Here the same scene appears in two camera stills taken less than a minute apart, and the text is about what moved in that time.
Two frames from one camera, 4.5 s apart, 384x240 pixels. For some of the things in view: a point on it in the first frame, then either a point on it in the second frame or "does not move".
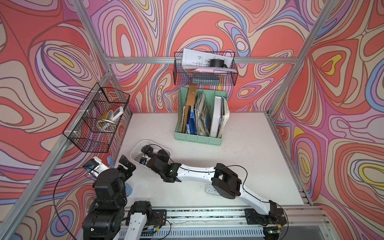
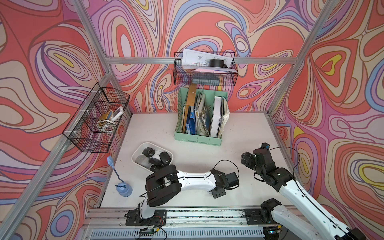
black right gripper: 161,157 to 247,159
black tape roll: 217,63 does not move
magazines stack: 200,109 does not move
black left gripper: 126,163 to 220,194
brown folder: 191,101 does not move
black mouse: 147,149 does not move
